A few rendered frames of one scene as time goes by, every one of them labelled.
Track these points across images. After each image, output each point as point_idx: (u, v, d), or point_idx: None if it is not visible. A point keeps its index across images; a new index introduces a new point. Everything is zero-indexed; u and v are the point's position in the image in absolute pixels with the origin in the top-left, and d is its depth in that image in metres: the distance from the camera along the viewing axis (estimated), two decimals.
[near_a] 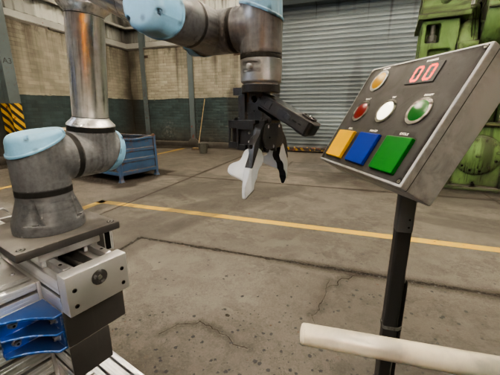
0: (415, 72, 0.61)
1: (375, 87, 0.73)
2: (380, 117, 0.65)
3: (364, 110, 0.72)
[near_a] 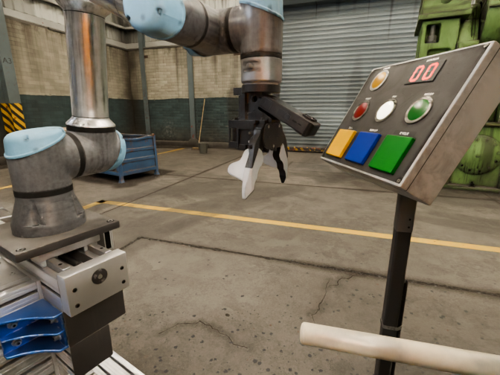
0: (415, 71, 0.61)
1: (375, 86, 0.73)
2: (380, 117, 0.65)
3: (364, 109, 0.72)
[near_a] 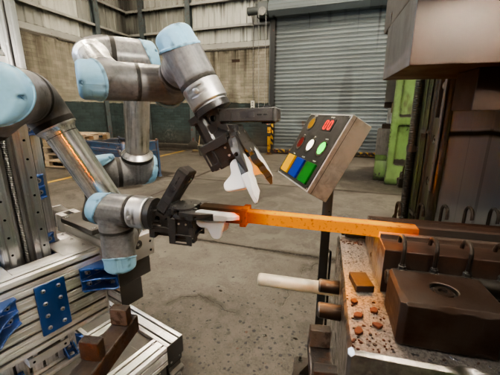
0: (325, 123, 1.03)
1: (309, 127, 1.15)
2: (307, 149, 1.07)
3: (302, 142, 1.15)
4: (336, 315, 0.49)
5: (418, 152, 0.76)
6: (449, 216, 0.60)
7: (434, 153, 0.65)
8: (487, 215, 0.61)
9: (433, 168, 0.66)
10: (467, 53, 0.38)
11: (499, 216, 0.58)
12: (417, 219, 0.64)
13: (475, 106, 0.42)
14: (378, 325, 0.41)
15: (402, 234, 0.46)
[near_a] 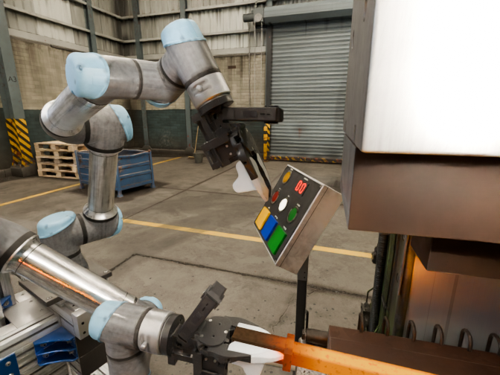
0: (298, 184, 0.97)
1: (283, 181, 1.08)
2: (280, 209, 1.00)
3: (276, 197, 1.08)
4: None
5: (390, 239, 0.70)
6: (415, 338, 0.53)
7: (402, 257, 0.59)
8: (460, 334, 0.54)
9: (402, 272, 0.59)
10: (415, 225, 0.31)
11: (471, 343, 0.51)
12: (382, 331, 0.58)
13: (430, 266, 0.36)
14: None
15: None
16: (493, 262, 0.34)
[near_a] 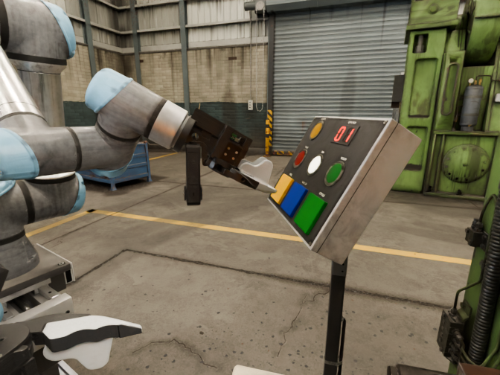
0: (338, 132, 0.65)
1: (312, 136, 0.77)
2: (310, 171, 0.69)
3: (302, 158, 0.76)
4: None
5: None
6: None
7: None
8: None
9: None
10: None
11: None
12: None
13: None
14: None
15: None
16: None
